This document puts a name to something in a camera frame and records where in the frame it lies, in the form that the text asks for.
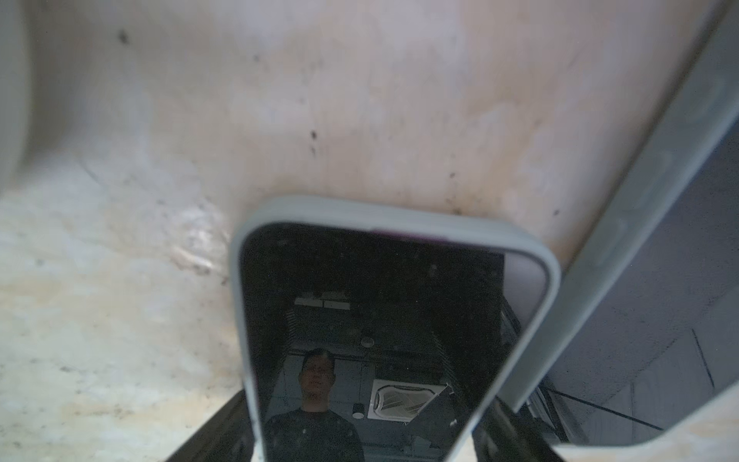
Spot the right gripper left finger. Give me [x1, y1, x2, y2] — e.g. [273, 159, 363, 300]
[167, 390, 254, 462]

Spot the black phone grey-green case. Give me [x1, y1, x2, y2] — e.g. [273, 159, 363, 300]
[229, 196, 561, 461]

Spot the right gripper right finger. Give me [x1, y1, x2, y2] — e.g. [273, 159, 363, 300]
[473, 398, 564, 462]

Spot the white plastic storage box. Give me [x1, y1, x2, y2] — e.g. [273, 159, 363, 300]
[1, 1, 724, 461]

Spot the black phone cream case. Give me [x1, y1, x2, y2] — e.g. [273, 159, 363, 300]
[522, 1, 738, 447]

